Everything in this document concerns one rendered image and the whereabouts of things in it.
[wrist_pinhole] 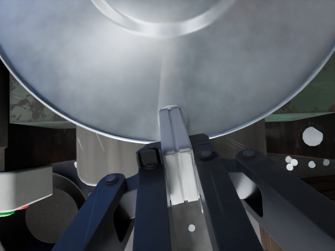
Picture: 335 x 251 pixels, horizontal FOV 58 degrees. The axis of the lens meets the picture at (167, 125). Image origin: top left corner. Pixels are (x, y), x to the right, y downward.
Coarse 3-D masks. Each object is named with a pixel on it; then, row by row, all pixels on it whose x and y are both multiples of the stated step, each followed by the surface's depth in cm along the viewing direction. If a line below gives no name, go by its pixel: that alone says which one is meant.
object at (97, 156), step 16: (80, 128) 22; (256, 128) 22; (80, 144) 22; (96, 144) 22; (112, 144) 22; (128, 144) 22; (144, 144) 22; (224, 144) 22; (240, 144) 22; (256, 144) 22; (80, 160) 22; (96, 160) 22; (112, 160) 22; (128, 160) 22; (80, 176) 22; (96, 176) 22; (128, 176) 22
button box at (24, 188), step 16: (0, 176) 38; (16, 176) 39; (32, 176) 43; (48, 176) 49; (0, 192) 38; (16, 192) 39; (32, 192) 43; (48, 192) 48; (0, 208) 38; (16, 208) 39
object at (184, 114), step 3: (168, 105) 22; (171, 105) 22; (174, 105) 22; (177, 105) 22; (165, 108) 22; (168, 108) 22; (180, 108) 22; (183, 111) 22; (183, 114) 22; (186, 114) 22; (183, 117) 22; (186, 117) 22; (159, 120) 22; (186, 120) 22; (159, 123) 22; (186, 123) 22
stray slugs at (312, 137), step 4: (308, 128) 35; (312, 128) 35; (304, 132) 35; (308, 132) 35; (312, 132) 35; (316, 132) 35; (320, 132) 35; (304, 136) 35; (308, 136) 35; (312, 136) 35; (316, 136) 35; (320, 136) 35; (304, 140) 35; (308, 140) 35; (312, 140) 35; (316, 140) 35; (320, 140) 35; (308, 144) 35; (312, 144) 35; (316, 144) 35; (172, 204) 35; (176, 204) 35
